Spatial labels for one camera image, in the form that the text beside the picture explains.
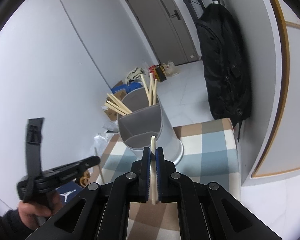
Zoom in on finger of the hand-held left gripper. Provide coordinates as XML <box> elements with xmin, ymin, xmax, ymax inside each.
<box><xmin>17</xmin><ymin>156</ymin><xmax>101</xmax><ymax>193</ymax></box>
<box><xmin>22</xmin><ymin>117</ymin><xmax>45</xmax><ymax>203</ymax></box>

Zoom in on grey door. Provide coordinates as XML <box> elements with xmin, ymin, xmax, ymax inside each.
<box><xmin>121</xmin><ymin>0</ymin><xmax>200</xmax><ymax>67</ymax></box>

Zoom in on person's left forearm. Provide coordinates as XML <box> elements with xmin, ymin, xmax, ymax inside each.
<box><xmin>0</xmin><ymin>209</ymin><xmax>40</xmax><ymax>240</ymax></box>

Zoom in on wood-framed white panel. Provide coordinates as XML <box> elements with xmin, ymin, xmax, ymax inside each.
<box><xmin>251</xmin><ymin>0</ymin><xmax>300</xmax><ymax>178</ymax></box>

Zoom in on clear plastic bag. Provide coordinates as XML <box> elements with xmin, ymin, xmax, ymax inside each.
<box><xmin>94</xmin><ymin>132</ymin><xmax>115</xmax><ymax>157</ymax></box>

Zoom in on dark blue shoe box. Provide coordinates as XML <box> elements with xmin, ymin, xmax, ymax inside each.
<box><xmin>57</xmin><ymin>182</ymin><xmax>85</xmax><ymax>203</ymax></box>

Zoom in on wooden chopstick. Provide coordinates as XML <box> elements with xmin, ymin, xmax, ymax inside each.
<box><xmin>106</xmin><ymin>94</ymin><xmax>131</xmax><ymax>114</ymax></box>
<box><xmin>149</xmin><ymin>72</ymin><xmax>157</xmax><ymax>105</ymax></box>
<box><xmin>150</xmin><ymin>135</ymin><xmax>158</xmax><ymax>205</ymax></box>
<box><xmin>153</xmin><ymin>79</ymin><xmax>159</xmax><ymax>105</ymax></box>
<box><xmin>94</xmin><ymin>147</ymin><xmax>105</xmax><ymax>184</ymax></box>
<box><xmin>111</xmin><ymin>93</ymin><xmax>133</xmax><ymax>112</ymax></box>
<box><xmin>140</xmin><ymin>74</ymin><xmax>153</xmax><ymax>107</ymax></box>
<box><xmin>104</xmin><ymin>106</ymin><xmax>123</xmax><ymax>117</ymax></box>
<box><xmin>105</xmin><ymin>102</ymin><xmax>128</xmax><ymax>115</ymax></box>

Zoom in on checkered cloth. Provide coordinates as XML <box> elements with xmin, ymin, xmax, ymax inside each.
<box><xmin>97</xmin><ymin>118</ymin><xmax>242</xmax><ymax>240</ymax></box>

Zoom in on person's left hand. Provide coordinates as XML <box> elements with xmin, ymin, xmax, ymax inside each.
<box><xmin>17</xmin><ymin>189</ymin><xmax>65</xmax><ymax>230</ymax></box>

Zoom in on brown sandals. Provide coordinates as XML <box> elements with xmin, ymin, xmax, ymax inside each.
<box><xmin>76</xmin><ymin>170</ymin><xmax>91</xmax><ymax>188</ymax></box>

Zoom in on beige plastic bag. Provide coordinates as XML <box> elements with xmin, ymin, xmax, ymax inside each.
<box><xmin>164</xmin><ymin>61</ymin><xmax>180</xmax><ymax>77</ymax></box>

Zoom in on beige folded clothes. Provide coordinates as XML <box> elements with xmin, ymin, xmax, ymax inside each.
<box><xmin>125</xmin><ymin>67</ymin><xmax>147</xmax><ymax>84</ymax></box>

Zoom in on black paper bag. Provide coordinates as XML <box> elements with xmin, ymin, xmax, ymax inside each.
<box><xmin>155</xmin><ymin>65</ymin><xmax>167</xmax><ymax>82</ymax></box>

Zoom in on black backpack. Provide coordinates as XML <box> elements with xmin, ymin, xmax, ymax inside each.
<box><xmin>195</xmin><ymin>4</ymin><xmax>252</xmax><ymax>142</ymax></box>

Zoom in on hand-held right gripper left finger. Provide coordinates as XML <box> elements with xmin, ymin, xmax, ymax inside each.
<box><xmin>25</xmin><ymin>146</ymin><xmax>152</xmax><ymax>240</ymax></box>

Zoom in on grey plastic parcel bag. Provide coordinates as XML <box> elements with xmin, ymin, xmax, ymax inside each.
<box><xmin>102</xmin><ymin>123</ymin><xmax>119</xmax><ymax>133</ymax></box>

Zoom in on blue cardboard box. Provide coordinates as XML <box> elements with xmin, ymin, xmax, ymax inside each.
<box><xmin>111</xmin><ymin>80</ymin><xmax>143</xmax><ymax>94</ymax></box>

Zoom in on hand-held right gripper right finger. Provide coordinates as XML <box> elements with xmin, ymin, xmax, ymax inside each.
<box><xmin>155</xmin><ymin>147</ymin><xmax>283</xmax><ymax>240</ymax></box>

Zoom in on white utensil holder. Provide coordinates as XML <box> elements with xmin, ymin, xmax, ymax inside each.
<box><xmin>117</xmin><ymin>88</ymin><xmax>184</xmax><ymax>167</ymax></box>

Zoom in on brown cardboard box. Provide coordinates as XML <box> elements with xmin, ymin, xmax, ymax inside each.
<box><xmin>104</xmin><ymin>91</ymin><xmax>127</xmax><ymax>122</ymax></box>

